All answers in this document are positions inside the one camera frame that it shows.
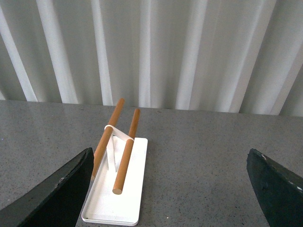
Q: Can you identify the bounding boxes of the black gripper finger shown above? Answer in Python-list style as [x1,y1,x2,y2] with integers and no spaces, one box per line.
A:
[0,148,94,227]
[247,148,303,227]

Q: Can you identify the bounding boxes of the white towel rack stand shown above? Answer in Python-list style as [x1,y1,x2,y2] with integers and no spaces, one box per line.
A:
[81,98,148,226]

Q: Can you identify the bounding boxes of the white pleated curtain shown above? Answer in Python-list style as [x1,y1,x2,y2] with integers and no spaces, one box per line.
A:
[0,0,303,116]

